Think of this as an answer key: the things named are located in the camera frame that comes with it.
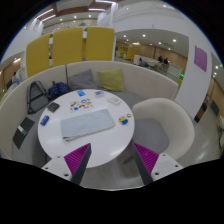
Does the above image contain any blue white packet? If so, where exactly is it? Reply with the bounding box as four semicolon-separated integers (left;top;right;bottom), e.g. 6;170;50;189
95;90;105;97

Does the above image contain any curved white sofa bench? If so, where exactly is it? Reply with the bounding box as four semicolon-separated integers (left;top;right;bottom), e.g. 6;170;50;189
0;61;179;159

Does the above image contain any round white table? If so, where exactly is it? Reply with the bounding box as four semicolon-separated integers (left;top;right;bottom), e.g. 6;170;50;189
38;89;135;168

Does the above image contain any light blue folded towel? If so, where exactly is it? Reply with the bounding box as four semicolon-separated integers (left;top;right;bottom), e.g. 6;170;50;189
61;109;115;141

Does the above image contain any grey black backpack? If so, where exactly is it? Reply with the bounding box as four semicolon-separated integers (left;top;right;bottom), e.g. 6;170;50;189
26;81;49;114

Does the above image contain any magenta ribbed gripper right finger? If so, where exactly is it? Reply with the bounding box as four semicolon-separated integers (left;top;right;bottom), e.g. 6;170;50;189
132;143;159;185

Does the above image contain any black wallet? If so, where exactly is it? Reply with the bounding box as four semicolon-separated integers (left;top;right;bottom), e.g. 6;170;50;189
47;102;60;112

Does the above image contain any purple wall board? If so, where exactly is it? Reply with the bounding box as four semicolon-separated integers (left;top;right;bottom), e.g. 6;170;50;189
194;47;207;72

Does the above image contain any yellow blue toy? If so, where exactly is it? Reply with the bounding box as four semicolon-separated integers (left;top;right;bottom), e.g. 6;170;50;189
119;116;128;125

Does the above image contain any yellow-green cushion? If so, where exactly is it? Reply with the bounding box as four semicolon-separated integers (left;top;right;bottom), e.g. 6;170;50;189
98;68;125;91

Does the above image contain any left yellow acoustic panel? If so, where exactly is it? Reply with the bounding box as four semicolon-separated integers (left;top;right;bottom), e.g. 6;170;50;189
26;34;51;77

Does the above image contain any middle yellow acoustic panel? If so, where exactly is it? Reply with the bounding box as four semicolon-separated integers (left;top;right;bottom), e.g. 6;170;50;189
52;27;83;66

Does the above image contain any yellow acoustic panel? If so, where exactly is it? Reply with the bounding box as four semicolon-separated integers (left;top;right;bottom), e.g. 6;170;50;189
86;26;114;61
26;34;51;77
52;27;83;66

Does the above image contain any right yellow acoustic panel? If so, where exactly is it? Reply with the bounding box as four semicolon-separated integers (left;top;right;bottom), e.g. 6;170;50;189
86;26;114;61

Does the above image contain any grey cushion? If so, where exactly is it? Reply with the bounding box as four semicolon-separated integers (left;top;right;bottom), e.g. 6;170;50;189
68;69;97;91

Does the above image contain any black laptop on bench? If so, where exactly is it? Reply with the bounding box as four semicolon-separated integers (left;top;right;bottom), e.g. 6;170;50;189
13;117;35;148

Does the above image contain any dark blue bag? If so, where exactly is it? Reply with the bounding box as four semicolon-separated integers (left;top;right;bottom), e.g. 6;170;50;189
48;82;69;99

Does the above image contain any white armchair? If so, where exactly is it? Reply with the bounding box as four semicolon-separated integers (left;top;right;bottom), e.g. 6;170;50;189
132;98;195;160

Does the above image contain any blue card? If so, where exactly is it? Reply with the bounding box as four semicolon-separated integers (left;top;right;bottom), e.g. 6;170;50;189
77;90;86;97

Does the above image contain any white small box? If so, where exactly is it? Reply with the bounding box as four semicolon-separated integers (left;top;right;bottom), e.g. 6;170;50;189
108;97;121;105

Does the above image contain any colourful sticker sheet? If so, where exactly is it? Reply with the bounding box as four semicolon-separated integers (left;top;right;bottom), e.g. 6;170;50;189
70;99;93;112

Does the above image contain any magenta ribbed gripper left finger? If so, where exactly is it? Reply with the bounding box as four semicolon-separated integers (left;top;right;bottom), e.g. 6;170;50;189
64;143;92;185

